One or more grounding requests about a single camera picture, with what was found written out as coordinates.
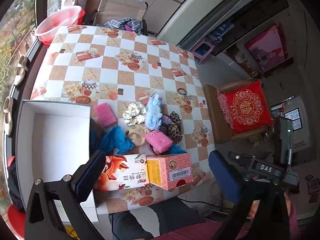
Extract plaid cloth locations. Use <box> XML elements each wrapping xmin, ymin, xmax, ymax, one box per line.
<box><xmin>96</xmin><ymin>17</ymin><xmax>144</xmax><ymax>34</ymax></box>

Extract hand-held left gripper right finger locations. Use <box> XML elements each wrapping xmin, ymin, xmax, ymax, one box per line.
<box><xmin>208</xmin><ymin>150</ymin><xmax>299</xmax><ymax>240</ymax></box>

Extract red embroidered cushion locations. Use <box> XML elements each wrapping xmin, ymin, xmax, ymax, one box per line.
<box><xmin>217</xmin><ymin>79</ymin><xmax>274</xmax><ymax>133</ymax></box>

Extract person's pink top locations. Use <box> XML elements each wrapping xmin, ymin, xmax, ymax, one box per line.
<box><xmin>160</xmin><ymin>220</ymin><xmax>250</xmax><ymax>240</ymax></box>

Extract person's right forearm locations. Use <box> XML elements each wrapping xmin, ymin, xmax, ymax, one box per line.
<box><xmin>284</xmin><ymin>192</ymin><xmax>300</xmax><ymax>232</ymax></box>

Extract pink wall poster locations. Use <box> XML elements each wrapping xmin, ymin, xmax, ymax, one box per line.
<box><xmin>244</xmin><ymin>24</ymin><xmax>288</xmax><ymax>72</ymax></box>

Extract checkered printed tablecloth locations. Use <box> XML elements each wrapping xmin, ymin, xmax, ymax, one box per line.
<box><xmin>26</xmin><ymin>25</ymin><xmax>215</xmax><ymax>215</ymax></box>

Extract large white cardboard box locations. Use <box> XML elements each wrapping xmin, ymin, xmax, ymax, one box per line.
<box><xmin>15</xmin><ymin>99</ymin><xmax>100</xmax><ymax>224</ymax></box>

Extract fox print tissue box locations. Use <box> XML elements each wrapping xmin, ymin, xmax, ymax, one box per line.
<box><xmin>94</xmin><ymin>152</ymin><xmax>150</xmax><ymax>192</ymax></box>

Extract folding chair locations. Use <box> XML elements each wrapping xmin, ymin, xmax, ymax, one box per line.
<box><xmin>96</xmin><ymin>0</ymin><xmax>148</xmax><ymax>27</ymax></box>

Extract white patterned scrunchie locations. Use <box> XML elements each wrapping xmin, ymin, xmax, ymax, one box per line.
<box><xmin>122</xmin><ymin>103</ymin><xmax>147</xmax><ymax>127</ymax></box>

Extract dark bag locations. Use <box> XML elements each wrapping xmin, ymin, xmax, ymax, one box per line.
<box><xmin>7</xmin><ymin>156</ymin><xmax>25</xmax><ymax>210</ymax></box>

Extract cream strap shoe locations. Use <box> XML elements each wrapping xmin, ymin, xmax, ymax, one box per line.
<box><xmin>14</xmin><ymin>54</ymin><xmax>28</xmax><ymax>86</ymax></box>
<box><xmin>3</xmin><ymin>96</ymin><xmax>14</xmax><ymax>137</ymax></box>

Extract blue fluffy scrunchie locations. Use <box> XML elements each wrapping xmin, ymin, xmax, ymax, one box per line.
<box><xmin>145</xmin><ymin>92</ymin><xmax>164</xmax><ymax>130</ymax></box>

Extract person's dark pants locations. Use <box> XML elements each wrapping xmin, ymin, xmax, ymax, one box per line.
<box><xmin>109</xmin><ymin>196</ymin><xmax>220</xmax><ymax>240</ymax></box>

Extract pink porous sponge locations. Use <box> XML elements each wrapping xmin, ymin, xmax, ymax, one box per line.
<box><xmin>145</xmin><ymin>129</ymin><xmax>173</xmax><ymax>153</ymax></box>

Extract leopard print scrunchie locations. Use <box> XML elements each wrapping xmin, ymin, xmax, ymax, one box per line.
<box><xmin>167</xmin><ymin>111</ymin><xmax>183</xmax><ymax>140</ymax></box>

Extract pink patterned carton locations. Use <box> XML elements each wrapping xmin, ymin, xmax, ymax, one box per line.
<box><xmin>146</xmin><ymin>152</ymin><xmax>193</xmax><ymax>190</ymax></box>

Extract red plastic stool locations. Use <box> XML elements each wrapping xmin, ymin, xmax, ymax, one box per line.
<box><xmin>7</xmin><ymin>204</ymin><xmax>25</xmax><ymax>230</ymax></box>

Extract pink plastic stool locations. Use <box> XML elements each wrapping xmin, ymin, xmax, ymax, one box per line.
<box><xmin>191</xmin><ymin>41</ymin><xmax>215</xmax><ymax>64</ymax></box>

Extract red plastic basin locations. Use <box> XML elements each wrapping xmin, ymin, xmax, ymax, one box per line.
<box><xmin>37</xmin><ymin>9</ymin><xmax>85</xmax><ymax>46</ymax></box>

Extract blue cloth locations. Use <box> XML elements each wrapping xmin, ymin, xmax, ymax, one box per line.
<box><xmin>90</xmin><ymin>126</ymin><xmax>135</xmax><ymax>155</ymax></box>
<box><xmin>170</xmin><ymin>144</ymin><xmax>188</xmax><ymax>154</ymax></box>

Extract black cable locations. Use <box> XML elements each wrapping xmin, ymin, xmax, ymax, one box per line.
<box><xmin>179</xmin><ymin>197</ymin><xmax>235</xmax><ymax>214</ymax></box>

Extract pink ribbed sponge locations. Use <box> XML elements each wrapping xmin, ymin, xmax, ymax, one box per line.
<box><xmin>94</xmin><ymin>103</ymin><xmax>118</xmax><ymax>127</ymax></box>

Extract brown wooden chair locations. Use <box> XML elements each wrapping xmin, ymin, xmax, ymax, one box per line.
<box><xmin>202</xmin><ymin>79</ymin><xmax>275</xmax><ymax>144</ymax></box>

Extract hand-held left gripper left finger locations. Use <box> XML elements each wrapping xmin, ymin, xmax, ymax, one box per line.
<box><xmin>24</xmin><ymin>150</ymin><xmax>107</xmax><ymax>240</ymax></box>

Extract pink translucent basin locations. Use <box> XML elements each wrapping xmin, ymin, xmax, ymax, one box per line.
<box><xmin>34</xmin><ymin>6</ymin><xmax>82</xmax><ymax>38</ymax></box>

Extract beige satin scrunchie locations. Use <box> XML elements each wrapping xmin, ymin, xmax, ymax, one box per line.
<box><xmin>126</xmin><ymin>126</ymin><xmax>148</xmax><ymax>146</ymax></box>

